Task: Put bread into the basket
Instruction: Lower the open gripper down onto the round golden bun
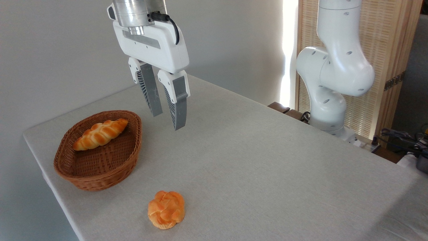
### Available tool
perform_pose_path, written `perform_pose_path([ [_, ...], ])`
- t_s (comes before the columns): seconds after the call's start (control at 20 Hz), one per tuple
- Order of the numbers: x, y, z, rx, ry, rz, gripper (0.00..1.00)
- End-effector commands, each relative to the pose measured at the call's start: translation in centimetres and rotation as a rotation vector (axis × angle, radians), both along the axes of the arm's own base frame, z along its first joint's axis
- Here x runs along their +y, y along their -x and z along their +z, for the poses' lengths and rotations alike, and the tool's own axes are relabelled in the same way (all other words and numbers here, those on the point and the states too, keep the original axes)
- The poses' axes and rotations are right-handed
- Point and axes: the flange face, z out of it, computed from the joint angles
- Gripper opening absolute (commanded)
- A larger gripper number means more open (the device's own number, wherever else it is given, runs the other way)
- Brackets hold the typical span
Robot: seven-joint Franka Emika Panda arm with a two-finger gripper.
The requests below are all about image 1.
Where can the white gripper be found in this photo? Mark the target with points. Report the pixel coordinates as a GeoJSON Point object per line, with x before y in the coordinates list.
{"type": "Point", "coordinates": [157, 45]}

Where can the dark brown wooden bench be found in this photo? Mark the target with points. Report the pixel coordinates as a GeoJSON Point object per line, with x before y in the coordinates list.
{"type": "Point", "coordinates": [279, 107]}

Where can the round knotted bread bun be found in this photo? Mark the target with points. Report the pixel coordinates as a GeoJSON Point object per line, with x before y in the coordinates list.
{"type": "Point", "coordinates": [166, 210]}

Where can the brown woven wicker basket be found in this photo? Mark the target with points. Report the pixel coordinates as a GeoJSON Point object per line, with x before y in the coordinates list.
{"type": "Point", "coordinates": [97, 167]}

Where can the long braided bread loaf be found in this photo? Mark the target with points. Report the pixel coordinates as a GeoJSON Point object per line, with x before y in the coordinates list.
{"type": "Point", "coordinates": [100, 134]}

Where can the black plug in power strip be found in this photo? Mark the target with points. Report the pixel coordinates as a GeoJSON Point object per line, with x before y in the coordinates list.
{"type": "Point", "coordinates": [375, 141]}

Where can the light grey tablecloth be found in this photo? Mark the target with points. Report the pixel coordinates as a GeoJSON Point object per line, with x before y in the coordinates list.
{"type": "Point", "coordinates": [254, 174]}

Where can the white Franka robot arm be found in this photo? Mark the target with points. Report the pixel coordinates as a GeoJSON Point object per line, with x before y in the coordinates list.
{"type": "Point", "coordinates": [337, 63]}

